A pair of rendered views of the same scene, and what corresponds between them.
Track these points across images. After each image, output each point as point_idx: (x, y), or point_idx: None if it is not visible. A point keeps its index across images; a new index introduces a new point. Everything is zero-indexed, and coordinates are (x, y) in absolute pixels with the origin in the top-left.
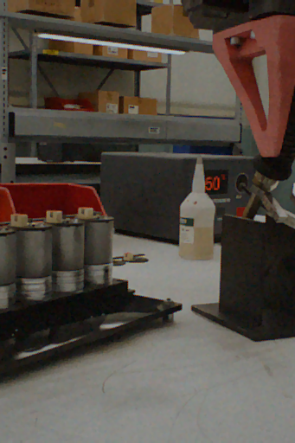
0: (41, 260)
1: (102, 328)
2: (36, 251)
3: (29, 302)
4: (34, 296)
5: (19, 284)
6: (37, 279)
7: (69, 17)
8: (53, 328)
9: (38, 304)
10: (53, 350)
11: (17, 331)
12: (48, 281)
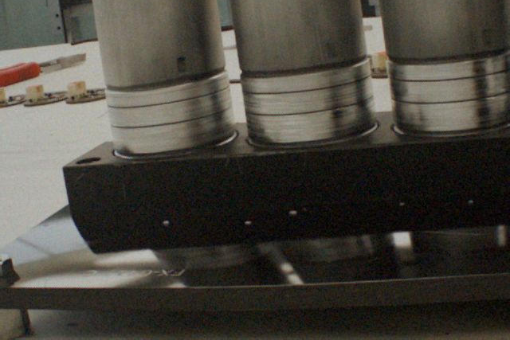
0: (420, 4)
1: (464, 267)
2: None
3: (397, 136)
4: (415, 119)
5: (389, 77)
6: (417, 68)
7: None
8: (368, 229)
9: (406, 144)
10: (178, 297)
11: (282, 217)
12: (464, 77)
